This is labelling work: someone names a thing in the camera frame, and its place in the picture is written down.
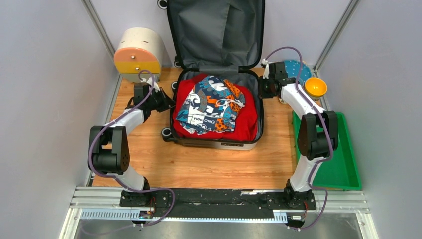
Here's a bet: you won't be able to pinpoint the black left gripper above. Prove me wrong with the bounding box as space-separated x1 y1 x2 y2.
147 88 178 113

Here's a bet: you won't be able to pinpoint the blue orange patterned shorts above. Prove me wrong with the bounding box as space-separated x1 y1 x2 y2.
175 75 246 135

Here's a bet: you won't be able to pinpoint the red garment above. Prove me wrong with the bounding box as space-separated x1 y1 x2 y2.
172 73 258 142

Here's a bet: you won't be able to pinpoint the astronaut print suitcase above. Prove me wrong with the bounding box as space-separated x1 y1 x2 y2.
162 0 265 151

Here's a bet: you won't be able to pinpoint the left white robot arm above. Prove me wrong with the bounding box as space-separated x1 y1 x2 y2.
87 83 175 207

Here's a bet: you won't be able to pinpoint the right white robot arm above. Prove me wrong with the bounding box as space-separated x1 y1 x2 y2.
258 59 338 209

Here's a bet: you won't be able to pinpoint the teal dotted plate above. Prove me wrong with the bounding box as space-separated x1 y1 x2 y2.
284 60 313 85

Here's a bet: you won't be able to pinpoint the orange bowl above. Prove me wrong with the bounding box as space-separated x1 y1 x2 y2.
304 77 328 98

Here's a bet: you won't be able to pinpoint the cream mini drawer cabinet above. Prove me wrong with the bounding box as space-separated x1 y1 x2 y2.
113 27 165 82

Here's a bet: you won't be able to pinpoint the green plastic tray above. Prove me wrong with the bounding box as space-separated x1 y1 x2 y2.
313 112 362 191

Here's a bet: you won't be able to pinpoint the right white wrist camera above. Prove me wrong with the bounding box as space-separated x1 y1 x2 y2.
261 58 270 79

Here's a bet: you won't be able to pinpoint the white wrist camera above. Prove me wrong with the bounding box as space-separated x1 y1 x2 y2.
261 58 270 79
147 76 161 92

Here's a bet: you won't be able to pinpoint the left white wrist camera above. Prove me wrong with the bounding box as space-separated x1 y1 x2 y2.
147 76 161 92

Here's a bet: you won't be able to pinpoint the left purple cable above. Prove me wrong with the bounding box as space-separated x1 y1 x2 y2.
86 69 175 228

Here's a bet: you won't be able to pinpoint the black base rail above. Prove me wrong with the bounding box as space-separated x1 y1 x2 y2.
119 188 317 219

